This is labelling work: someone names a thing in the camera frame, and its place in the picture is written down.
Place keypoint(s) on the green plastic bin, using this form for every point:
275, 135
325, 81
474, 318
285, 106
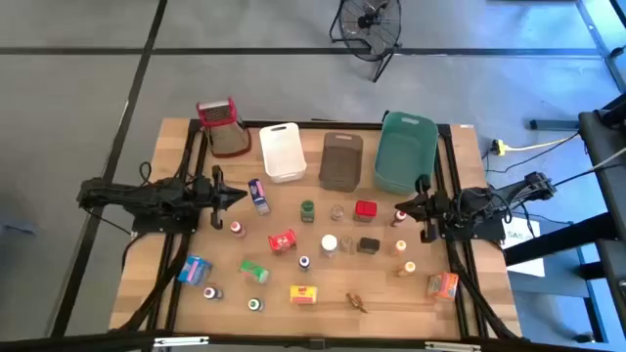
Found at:
403, 156

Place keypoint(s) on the dark green black pepper tin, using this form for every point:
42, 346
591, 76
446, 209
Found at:
368, 245

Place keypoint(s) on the black metal workbench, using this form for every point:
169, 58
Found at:
599, 146

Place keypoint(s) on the blue metal bar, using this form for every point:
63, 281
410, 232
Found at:
552, 124

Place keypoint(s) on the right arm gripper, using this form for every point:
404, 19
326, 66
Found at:
437, 205

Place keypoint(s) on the red Froot Loops cereal box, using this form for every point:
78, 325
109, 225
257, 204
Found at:
282, 241

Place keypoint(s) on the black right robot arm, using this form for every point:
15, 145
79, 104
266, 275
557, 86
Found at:
477, 203

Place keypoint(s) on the blue Frosted Flakes cereal box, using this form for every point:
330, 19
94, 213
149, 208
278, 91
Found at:
259, 198

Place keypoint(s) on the green-lidded spice jar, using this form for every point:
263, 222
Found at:
307, 211

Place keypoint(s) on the black floor fan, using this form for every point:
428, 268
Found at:
367, 20

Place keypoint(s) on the black aluminium rig frame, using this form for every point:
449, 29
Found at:
446, 156

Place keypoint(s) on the purple food colouring bottle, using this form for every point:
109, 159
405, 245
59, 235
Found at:
210, 293

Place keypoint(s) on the red smoked paprika tin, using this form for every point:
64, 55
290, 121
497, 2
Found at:
365, 209

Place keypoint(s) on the silver metal bracket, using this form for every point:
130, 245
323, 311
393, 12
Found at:
452, 346
181, 341

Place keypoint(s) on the pink food colouring bottle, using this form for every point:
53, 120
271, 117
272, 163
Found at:
237, 229

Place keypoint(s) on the brown spice packet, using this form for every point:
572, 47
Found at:
355, 299

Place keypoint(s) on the red food colouring bottle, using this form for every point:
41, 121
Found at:
398, 217

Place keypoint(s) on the blue food colouring bottle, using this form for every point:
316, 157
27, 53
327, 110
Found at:
304, 262

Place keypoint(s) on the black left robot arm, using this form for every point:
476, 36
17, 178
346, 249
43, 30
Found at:
127, 195

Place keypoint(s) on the blue and pink cereal box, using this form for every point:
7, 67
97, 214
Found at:
194, 270

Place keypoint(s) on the white plastic bin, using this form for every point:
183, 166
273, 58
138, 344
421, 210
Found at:
282, 156

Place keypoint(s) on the grey-brown plastic bin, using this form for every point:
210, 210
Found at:
341, 166

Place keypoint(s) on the white-lidded clear spice jar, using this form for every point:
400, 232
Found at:
328, 243

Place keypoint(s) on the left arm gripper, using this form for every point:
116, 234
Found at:
217, 215

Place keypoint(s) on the orange food colouring bottle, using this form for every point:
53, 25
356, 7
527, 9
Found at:
400, 246

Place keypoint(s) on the green Apple Jacks cereal box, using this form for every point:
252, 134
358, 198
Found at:
254, 271

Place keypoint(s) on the yellow Corn Pops cereal box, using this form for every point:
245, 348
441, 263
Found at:
303, 294

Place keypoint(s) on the green food colouring bottle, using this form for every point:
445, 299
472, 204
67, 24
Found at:
254, 304

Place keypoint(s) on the white paper sheet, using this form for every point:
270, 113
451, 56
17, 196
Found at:
530, 266

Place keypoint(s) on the yellow food colouring bottle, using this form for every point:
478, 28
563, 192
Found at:
408, 267

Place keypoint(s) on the orange cereal box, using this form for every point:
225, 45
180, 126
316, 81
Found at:
442, 285

